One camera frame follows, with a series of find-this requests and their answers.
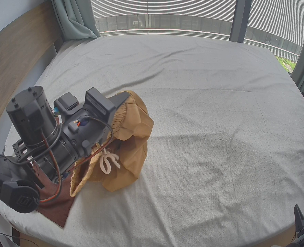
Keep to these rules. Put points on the bed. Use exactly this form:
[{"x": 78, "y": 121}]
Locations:
[{"x": 193, "y": 86}]

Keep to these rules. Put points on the mustard yellow shorts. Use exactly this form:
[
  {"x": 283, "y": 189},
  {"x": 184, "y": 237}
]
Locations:
[{"x": 136, "y": 127}]

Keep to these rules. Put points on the blue-green curtain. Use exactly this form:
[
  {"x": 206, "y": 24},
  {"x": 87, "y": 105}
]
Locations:
[{"x": 69, "y": 11}]

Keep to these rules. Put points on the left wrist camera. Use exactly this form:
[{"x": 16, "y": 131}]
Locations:
[{"x": 67, "y": 103}]

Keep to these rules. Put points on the brown garment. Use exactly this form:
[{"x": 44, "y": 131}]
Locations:
[{"x": 56, "y": 210}]

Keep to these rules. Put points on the window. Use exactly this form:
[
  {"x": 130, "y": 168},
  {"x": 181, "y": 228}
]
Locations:
[{"x": 167, "y": 4}]

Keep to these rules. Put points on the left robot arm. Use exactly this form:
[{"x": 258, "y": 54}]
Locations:
[{"x": 28, "y": 112}]

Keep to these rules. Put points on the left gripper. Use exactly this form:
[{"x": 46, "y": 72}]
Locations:
[{"x": 90, "y": 132}]

